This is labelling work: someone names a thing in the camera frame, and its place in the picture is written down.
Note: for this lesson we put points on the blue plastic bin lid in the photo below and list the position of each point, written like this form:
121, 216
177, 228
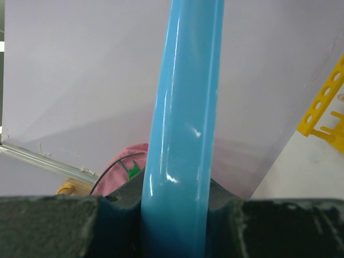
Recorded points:
176, 187

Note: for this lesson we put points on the wooden clothes rack frame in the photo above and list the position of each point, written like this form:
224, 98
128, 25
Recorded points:
80, 188

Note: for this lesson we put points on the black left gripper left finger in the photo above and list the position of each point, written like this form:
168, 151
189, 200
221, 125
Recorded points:
73, 226

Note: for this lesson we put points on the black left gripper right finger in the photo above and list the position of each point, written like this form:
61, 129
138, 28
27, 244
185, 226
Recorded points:
238, 227

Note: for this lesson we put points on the yellow clothes hanger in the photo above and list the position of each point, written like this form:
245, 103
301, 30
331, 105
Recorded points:
65, 190

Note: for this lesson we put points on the yellow test tube rack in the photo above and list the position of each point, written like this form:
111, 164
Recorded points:
324, 117

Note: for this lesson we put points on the grey clothes hanger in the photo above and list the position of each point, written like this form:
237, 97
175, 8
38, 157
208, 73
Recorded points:
115, 169

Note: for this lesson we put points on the aluminium frame post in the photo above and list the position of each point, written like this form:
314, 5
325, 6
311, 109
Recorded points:
44, 160

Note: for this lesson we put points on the green shirt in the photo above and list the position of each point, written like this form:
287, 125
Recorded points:
134, 170

